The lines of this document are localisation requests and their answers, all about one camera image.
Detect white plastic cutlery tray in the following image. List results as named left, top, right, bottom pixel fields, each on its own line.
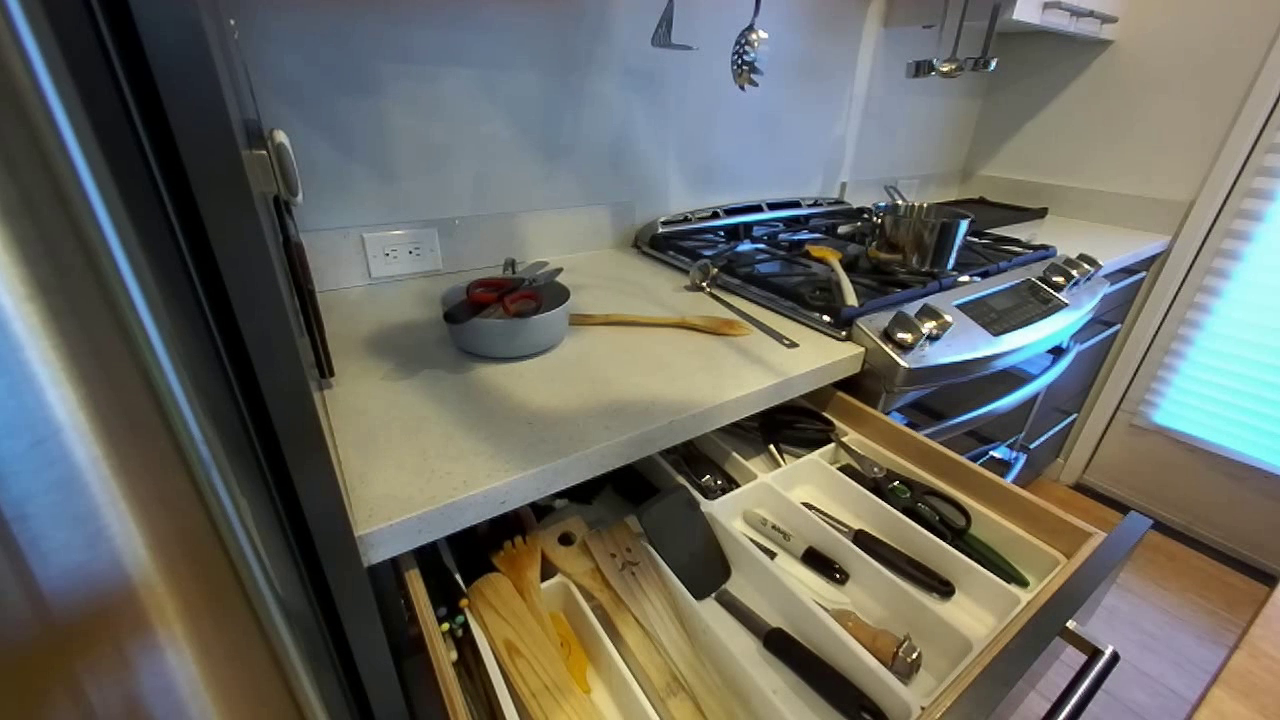
left=457, top=434, right=1034, bottom=720

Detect wooden drawer with grey front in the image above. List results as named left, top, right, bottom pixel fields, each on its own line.
left=394, top=382, right=1155, bottom=720

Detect black plastic spatula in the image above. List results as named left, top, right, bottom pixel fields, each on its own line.
left=636, top=474, right=893, bottom=720

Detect hanging metal ladle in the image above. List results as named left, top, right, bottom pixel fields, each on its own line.
left=908, top=0, right=970, bottom=78
left=968, top=0, right=1006, bottom=75

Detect metal utensil holder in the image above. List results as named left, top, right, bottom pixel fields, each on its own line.
left=870, top=178, right=977, bottom=275

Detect black handled scissors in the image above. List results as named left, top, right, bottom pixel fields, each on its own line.
left=834, top=457, right=1034, bottom=590

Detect white wall outlet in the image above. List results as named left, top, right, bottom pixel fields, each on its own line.
left=358, top=225, right=448, bottom=280

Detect white window blind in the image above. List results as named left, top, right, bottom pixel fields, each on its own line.
left=1143, top=103, right=1280, bottom=474

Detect wooden spatula with hole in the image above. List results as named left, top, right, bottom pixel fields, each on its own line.
left=537, top=512, right=682, bottom=720

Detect small black white peeler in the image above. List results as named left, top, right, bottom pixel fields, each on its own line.
left=741, top=505, right=850, bottom=590

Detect grey cooking pot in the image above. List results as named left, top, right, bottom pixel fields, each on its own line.
left=441, top=256, right=574, bottom=364

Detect steel stove drawer handle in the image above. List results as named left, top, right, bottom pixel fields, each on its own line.
left=970, top=409, right=1086, bottom=488

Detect white door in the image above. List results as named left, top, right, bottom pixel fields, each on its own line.
left=1071, top=35, right=1280, bottom=578

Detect stainless steel gas stove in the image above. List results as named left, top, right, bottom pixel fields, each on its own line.
left=633, top=192, right=1177, bottom=492

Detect white wall cabinet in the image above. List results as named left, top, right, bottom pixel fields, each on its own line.
left=1004, top=0, right=1123, bottom=44

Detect long wooden spoon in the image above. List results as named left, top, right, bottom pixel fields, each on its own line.
left=461, top=568, right=605, bottom=720

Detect wooden spatula with slots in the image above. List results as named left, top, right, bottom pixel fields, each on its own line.
left=582, top=516, right=752, bottom=720

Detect black drawer pull handle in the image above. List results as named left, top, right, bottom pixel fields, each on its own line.
left=1034, top=618, right=1123, bottom=720

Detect black handled knife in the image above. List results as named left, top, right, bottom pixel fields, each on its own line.
left=797, top=496, right=958, bottom=604

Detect black vertical panel handle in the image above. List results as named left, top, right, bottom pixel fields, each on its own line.
left=244, top=122, right=340, bottom=387

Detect steel oven door handle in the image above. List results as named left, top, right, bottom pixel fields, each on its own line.
left=902, top=320, right=1121, bottom=428

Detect black stove griddle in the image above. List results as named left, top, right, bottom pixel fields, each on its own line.
left=930, top=197, right=1050, bottom=232

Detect yellow utensil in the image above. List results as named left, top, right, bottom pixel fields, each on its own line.
left=543, top=604, right=595, bottom=695

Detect long metal utensil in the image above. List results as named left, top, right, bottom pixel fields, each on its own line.
left=682, top=256, right=805, bottom=351

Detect light wooden spoon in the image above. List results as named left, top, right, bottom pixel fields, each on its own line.
left=569, top=306, right=755, bottom=339

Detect yellow handled spatula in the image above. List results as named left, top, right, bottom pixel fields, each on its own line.
left=801, top=238, right=865, bottom=314

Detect red measuring cups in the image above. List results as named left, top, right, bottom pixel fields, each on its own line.
left=461, top=273, right=548, bottom=320

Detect wooden handled metal tool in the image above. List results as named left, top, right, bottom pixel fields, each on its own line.
left=833, top=604, right=926, bottom=682

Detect dark tall cabinet panel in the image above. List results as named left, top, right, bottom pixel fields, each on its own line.
left=0, top=0, right=412, bottom=720

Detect hanging metal spatula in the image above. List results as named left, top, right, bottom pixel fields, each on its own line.
left=649, top=0, right=697, bottom=57

